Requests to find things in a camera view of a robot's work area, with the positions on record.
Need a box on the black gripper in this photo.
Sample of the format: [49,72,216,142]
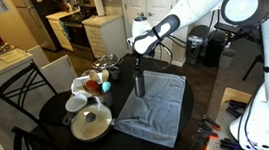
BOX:
[132,51,143,72]

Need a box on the grey metal bottle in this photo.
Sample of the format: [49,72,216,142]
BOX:
[132,71,147,99]

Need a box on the silver pot with glass lid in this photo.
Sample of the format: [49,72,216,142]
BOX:
[91,52,125,72]

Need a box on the grey mug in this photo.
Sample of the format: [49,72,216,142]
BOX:
[107,64,122,82]

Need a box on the wooden spoon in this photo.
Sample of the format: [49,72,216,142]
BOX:
[100,69,111,83]
[88,71,100,84]

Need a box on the white kitchen cabinet with drawers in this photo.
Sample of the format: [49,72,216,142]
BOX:
[80,12,130,62]

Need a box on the metal utensil holder cup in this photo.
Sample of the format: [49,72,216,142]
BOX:
[94,89,115,109]

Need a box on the red utensil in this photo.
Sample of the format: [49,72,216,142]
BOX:
[84,79,101,93]

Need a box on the blue-grey towel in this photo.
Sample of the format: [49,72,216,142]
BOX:
[107,66,194,150]

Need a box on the black floor appliance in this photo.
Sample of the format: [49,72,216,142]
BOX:
[182,22,228,70]

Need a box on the stainless steel stove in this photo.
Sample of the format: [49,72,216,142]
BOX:
[57,0,105,64]

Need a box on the paper towel roll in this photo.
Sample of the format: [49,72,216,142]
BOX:
[93,0,107,18]

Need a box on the white bowl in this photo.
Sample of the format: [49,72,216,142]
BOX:
[63,93,90,114]

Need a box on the white cabinet door panel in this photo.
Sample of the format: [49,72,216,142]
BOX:
[38,53,80,96]

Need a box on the teal dish towel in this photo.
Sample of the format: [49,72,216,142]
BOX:
[61,21,72,43]

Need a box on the grey waste bin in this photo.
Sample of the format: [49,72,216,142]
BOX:
[217,46,239,71]

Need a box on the grey frying pan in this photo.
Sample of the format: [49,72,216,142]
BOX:
[66,98,142,145]

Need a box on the black orange clamp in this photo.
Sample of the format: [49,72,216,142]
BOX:
[194,112,224,144]

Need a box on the wooden board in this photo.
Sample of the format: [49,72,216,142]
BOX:
[196,84,263,150]

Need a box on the stainless steel refrigerator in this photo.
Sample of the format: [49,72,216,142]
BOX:
[10,0,70,57]

